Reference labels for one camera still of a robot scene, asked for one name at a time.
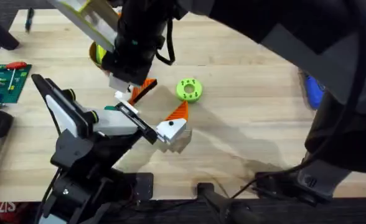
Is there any green board with blocks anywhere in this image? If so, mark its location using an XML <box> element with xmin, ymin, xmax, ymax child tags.
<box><xmin>0</xmin><ymin>63</ymin><xmax>33</xmax><ymax>109</ymax></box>

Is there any yellow tub with toys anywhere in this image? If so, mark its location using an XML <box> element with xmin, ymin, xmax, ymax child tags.
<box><xmin>88</xmin><ymin>40</ymin><xmax>110</xmax><ymax>68</ymax></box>

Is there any blue electric screwdriver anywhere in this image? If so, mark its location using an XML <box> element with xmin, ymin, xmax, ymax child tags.
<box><xmin>298</xmin><ymin>70</ymin><xmax>326</xmax><ymax>111</ymax></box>

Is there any black rail post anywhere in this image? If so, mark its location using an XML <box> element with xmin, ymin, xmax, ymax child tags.
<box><xmin>196</xmin><ymin>182</ymin><xmax>265</xmax><ymax>224</ymax></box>

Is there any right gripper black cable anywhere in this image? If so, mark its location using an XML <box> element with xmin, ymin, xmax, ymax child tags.
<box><xmin>154</xmin><ymin>17</ymin><xmax>176</xmax><ymax>67</ymax></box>

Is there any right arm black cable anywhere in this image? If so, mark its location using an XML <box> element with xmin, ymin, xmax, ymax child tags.
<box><xmin>229</xmin><ymin>0</ymin><xmax>366</xmax><ymax>200</ymax></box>

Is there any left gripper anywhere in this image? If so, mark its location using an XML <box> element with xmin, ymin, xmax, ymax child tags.
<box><xmin>85</xmin><ymin>90</ymin><xmax>190</xmax><ymax>146</ymax></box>

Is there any dark pen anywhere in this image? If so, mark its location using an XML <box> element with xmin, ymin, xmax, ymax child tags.
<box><xmin>25</xmin><ymin>7</ymin><xmax>35</xmax><ymax>34</ymax></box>

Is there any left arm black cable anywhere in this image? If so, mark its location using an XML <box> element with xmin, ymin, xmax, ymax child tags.
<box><xmin>33</xmin><ymin>167</ymin><xmax>62</xmax><ymax>224</ymax></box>

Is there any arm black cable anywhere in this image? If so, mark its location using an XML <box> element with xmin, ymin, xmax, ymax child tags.
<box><xmin>229</xmin><ymin>0</ymin><xmax>366</xmax><ymax>200</ymax></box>
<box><xmin>33</xmin><ymin>167</ymin><xmax>62</xmax><ymax>224</ymax></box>

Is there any red object with white print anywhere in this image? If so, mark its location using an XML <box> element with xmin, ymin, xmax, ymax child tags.
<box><xmin>0</xmin><ymin>201</ymin><xmax>32</xmax><ymax>223</ymax></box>

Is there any left wrist flat plate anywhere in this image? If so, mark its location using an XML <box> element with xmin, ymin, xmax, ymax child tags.
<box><xmin>30</xmin><ymin>73</ymin><xmax>91</xmax><ymax>138</ymax></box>

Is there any green disc with holes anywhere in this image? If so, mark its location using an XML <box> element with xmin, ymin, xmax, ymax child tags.
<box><xmin>175</xmin><ymin>77</ymin><xmax>204</xmax><ymax>104</ymax></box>

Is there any black rail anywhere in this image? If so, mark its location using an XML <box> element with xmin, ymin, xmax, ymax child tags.
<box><xmin>0</xmin><ymin>196</ymin><xmax>366</xmax><ymax>224</ymax></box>

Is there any right wrist flat plate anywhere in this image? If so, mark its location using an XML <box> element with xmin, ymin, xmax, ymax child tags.
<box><xmin>47</xmin><ymin>0</ymin><xmax>122</xmax><ymax>53</ymax></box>

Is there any orange ribbed wedge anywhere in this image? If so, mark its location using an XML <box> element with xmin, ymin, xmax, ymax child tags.
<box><xmin>128</xmin><ymin>78</ymin><xmax>158</xmax><ymax>106</ymax></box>

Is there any red-handled screwdriver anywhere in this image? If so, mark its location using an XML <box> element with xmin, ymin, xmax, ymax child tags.
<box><xmin>5</xmin><ymin>61</ymin><xmax>28</xmax><ymax>91</ymax></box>

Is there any wrist flat plate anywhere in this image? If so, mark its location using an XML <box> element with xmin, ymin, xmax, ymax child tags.
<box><xmin>47</xmin><ymin>0</ymin><xmax>122</xmax><ymax>53</ymax></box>
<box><xmin>30</xmin><ymin>73</ymin><xmax>91</xmax><ymax>138</ymax></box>

